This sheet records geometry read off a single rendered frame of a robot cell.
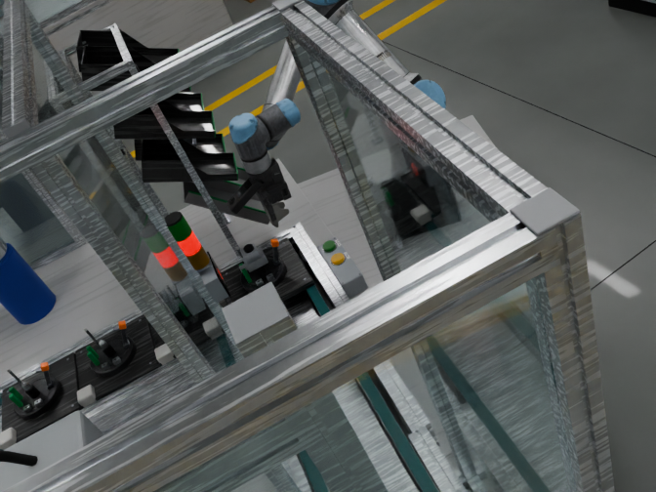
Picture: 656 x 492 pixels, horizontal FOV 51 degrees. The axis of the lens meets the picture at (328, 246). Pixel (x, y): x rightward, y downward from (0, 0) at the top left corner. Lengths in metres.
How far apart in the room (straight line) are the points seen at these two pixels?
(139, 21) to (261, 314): 5.12
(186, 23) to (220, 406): 5.52
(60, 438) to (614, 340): 2.34
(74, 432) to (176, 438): 0.46
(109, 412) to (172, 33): 4.19
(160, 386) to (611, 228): 2.11
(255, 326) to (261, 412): 0.29
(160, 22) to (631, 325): 4.21
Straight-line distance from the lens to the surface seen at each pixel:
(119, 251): 1.00
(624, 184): 3.52
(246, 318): 0.71
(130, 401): 2.06
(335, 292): 1.95
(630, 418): 2.69
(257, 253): 2.00
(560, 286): 0.46
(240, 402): 0.40
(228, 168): 2.18
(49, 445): 0.88
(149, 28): 5.79
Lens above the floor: 2.28
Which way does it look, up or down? 39 degrees down
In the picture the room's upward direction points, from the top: 25 degrees counter-clockwise
